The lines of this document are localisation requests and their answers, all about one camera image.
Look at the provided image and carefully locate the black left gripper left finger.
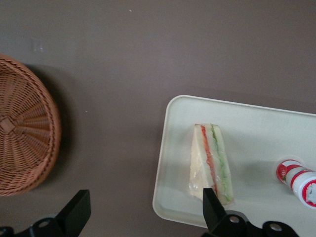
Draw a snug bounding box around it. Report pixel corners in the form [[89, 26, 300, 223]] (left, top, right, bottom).
[[31, 189, 91, 237]]

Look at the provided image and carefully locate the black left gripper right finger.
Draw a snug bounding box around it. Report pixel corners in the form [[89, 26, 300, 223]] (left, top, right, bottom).
[[202, 188, 248, 237]]

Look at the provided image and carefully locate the triangle sandwich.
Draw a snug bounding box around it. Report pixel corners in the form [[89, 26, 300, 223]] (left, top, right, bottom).
[[188, 123, 235, 206]]

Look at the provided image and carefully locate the beige plastic tray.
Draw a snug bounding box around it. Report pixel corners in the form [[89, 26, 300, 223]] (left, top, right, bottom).
[[152, 94, 316, 229]]

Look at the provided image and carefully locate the brown round wicker basket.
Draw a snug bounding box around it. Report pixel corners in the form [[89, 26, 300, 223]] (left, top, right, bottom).
[[0, 54, 62, 197]]

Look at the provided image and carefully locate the small red white yogurt cup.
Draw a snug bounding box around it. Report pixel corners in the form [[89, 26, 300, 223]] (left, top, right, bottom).
[[276, 155, 316, 209]]

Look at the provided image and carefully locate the brown table cover sheet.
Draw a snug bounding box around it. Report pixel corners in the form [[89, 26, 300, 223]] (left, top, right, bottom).
[[0, 0, 316, 237]]

